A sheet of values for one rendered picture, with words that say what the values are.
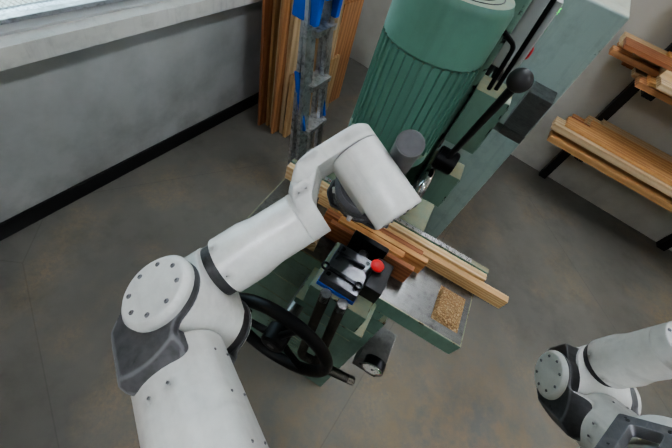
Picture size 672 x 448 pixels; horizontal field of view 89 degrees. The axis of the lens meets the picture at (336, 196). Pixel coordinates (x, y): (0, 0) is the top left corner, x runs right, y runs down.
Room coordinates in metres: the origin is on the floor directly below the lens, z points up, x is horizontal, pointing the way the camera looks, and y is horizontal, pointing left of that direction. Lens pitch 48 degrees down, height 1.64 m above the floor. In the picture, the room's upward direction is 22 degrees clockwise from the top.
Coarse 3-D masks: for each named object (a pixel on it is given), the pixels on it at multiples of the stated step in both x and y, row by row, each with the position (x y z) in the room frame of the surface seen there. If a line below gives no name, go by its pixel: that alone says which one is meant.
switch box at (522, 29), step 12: (540, 0) 0.84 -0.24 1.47; (528, 12) 0.84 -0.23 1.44; (540, 12) 0.84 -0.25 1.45; (552, 12) 0.83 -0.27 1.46; (528, 24) 0.84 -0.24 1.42; (516, 36) 0.84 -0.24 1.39; (540, 36) 0.84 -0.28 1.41; (504, 48) 0.84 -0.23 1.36; (516, 48) 0.84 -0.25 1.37; (528, 48) 0.83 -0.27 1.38
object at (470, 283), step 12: (324, 192) 0.62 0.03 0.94; (324, 204) 0.60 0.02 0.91; (408, 240) 0.57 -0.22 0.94; (432, 264) 0.54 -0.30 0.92; (444, 264) 0.54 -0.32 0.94; (444, 276) 0.53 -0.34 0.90; (456, 276) 0.53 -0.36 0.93; (468, 276) 0.53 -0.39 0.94; (468, 288) 0.52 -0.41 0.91; (480, 288) 0.52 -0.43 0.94; (492, 288) 0.53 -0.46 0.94; (492, 300) 0.51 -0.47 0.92; (504, 300) 0.51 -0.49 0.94
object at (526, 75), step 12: (516, 72) 0.50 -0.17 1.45; (528, 72) 0.50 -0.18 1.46; (516, 84) 0.49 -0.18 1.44; (528, 84) 0.50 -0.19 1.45; (504, 96) 0.52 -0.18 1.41; (492, 108) 0.55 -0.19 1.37; (480, 120) 0.57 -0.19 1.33; (468, 132) 0.61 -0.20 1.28; (456, 144) 0.65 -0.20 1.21; (444, 156) 0.69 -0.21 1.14; (456, 156) 0.70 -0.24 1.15; (444, 168) 0.68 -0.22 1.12
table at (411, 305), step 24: (312, 264) 0.44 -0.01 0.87; (384, 288) 0.43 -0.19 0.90; (408, 288) 0.46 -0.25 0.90; (432, 288) 0.49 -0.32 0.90; (456, 288) 0.51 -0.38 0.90; (384, 312) 0.40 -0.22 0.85; (408, 312) 0.40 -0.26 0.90; (360, 336) 0.31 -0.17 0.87; (432, 336) 0.38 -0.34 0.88; (456, 336) 0.39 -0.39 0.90
